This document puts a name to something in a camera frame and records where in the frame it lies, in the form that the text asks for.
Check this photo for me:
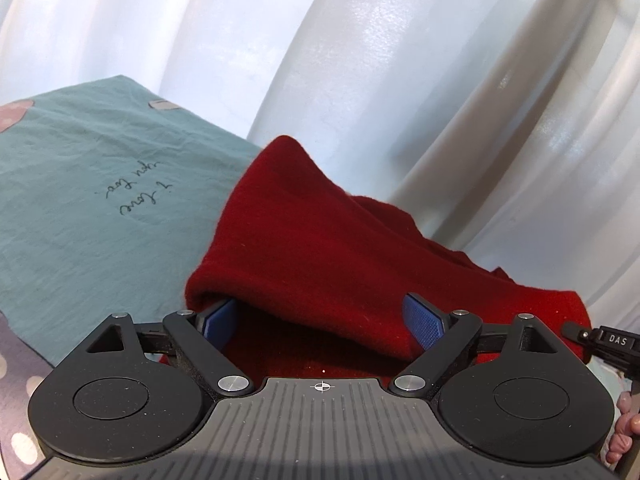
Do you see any person's right hand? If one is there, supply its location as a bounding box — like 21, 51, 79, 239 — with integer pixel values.
604, 392, 640, 468

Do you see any white curtain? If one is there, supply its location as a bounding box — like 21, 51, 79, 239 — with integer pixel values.
0, 0, 640, 332

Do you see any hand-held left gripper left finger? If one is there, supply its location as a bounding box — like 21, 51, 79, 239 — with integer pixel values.
84, 297, 254, 396

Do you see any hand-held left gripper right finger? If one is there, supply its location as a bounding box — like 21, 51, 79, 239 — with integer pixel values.
390, 292, 564, 401

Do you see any teal mushroom print bed sheet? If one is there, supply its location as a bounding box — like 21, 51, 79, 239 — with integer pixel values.
0, 75, 632, 480

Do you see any red knitted sweater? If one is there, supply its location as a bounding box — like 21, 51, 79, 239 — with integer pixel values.
159, 135, 594, 391

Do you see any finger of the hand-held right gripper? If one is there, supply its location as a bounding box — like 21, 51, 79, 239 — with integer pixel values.
561, 322, 596, 348

